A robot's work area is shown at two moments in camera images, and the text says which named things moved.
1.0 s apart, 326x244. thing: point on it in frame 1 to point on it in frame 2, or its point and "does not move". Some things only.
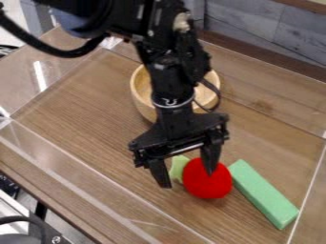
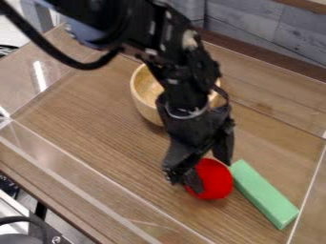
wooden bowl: [205, 93] does not move
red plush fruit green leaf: [190, 172] does not move
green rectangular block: [277, 208] does not move
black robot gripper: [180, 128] to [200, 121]
